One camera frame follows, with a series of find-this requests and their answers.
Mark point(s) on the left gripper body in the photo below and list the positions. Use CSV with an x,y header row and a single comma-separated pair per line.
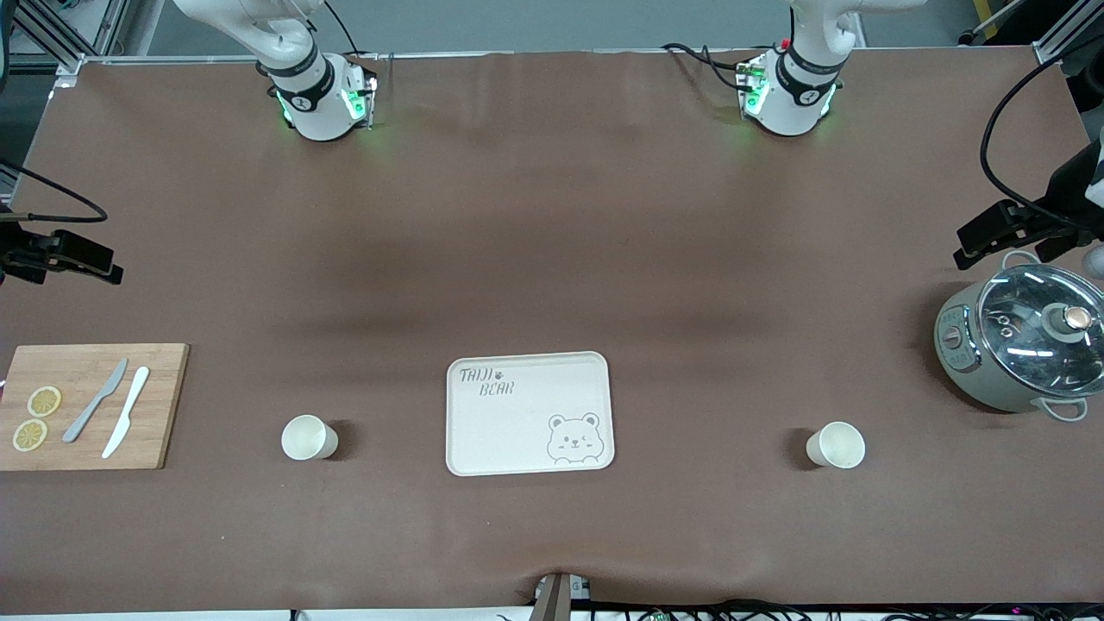
x,y
1066,191

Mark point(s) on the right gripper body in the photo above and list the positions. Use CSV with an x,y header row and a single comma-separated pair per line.
x,y
19,256

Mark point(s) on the white IKEA cup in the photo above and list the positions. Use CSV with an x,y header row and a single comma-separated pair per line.
x,y
841,445
304,438

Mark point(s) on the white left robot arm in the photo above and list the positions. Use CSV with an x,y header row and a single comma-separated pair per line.
x,y
789,108

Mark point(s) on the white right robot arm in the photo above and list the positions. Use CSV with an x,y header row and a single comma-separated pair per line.
x,y
319,112

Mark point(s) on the white bear print tray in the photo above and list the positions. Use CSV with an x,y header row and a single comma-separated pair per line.
x,y
517,431

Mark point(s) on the grey-green electric cooking pot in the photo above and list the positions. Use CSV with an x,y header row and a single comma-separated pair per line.
x,y
970,371

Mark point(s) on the grey plastic knife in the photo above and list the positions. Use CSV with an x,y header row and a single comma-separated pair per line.
x,y
93,404

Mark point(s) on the yellow lemon slice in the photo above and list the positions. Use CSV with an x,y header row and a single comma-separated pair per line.
x,y
30,435
44,401

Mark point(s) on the white plastic knife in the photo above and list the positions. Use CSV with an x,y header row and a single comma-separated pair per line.
x,y
128,410

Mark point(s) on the bamboo cutting board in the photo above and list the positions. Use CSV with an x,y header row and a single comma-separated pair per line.
x,y
86,431

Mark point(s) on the brown table mat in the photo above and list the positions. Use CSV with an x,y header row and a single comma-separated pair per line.
x,y
552,216

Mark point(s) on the aluminium frame post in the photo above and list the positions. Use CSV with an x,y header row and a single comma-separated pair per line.
x,y
1056,39
69,62

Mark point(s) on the grey table edge mount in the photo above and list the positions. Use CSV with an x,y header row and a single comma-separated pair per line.
x,y
556,599

